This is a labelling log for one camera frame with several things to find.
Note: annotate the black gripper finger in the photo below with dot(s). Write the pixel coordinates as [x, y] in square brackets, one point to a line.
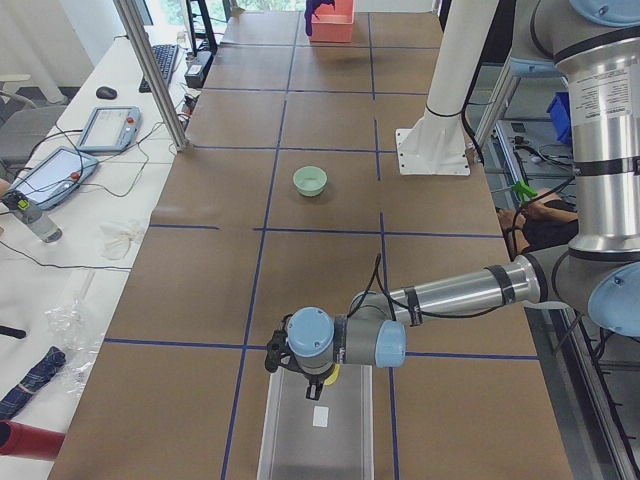
[314, 390]

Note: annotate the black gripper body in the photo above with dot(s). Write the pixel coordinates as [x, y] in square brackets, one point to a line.
[312, 378]

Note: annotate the yellow plastic cup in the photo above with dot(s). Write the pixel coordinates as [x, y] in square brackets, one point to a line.
[333, 376]

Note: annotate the light green bowl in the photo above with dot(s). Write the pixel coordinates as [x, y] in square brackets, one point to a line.
[310, 181]

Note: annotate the purple cloth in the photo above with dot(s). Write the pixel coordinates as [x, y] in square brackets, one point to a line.
[311, 7]

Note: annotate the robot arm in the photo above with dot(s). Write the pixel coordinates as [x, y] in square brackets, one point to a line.
[595, 45]

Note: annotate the black box device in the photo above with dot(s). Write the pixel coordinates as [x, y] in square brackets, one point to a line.
[198, 68]

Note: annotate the clear plastic bin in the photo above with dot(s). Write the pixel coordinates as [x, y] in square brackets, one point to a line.
[331, 438]

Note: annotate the crumpled white cloth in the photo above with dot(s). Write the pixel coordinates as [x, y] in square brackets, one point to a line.
[117, 238]

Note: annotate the folded dark blue umbrella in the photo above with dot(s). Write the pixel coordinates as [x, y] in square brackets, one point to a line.
[33, 381]

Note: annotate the seated person in black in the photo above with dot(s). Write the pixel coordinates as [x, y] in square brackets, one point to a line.
[544, 224]

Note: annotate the red cylinder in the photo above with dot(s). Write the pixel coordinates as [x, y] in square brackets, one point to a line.
[30, 442]

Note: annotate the far teach pendant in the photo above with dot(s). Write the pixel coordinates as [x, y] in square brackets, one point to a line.
[110, 129]

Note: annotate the teach pendant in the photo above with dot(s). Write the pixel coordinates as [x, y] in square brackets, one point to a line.
[110, 129]
[52, 181]

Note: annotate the near teach pendant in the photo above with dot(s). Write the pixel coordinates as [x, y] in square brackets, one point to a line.
[52, 181]

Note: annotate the clear water bottle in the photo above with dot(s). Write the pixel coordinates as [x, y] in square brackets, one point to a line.
[32, 216]

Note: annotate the pink plastic bin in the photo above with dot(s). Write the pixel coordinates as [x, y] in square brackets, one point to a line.
[334, 24]

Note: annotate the black computer mouse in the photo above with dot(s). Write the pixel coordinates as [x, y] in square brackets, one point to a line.
[106, 93]

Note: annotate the black keyboard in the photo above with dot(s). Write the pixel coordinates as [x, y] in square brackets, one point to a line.
[165, 56]

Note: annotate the blue storage bin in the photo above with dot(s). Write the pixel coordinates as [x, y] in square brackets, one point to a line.
[559, 113]

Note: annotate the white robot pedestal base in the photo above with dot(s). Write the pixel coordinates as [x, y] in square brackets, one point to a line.
[435, 145]

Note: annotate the green handled tool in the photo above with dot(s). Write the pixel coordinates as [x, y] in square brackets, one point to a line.
[524, 192]

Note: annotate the aluminium frame post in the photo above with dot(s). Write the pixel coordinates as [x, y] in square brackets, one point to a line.
[135, 31]

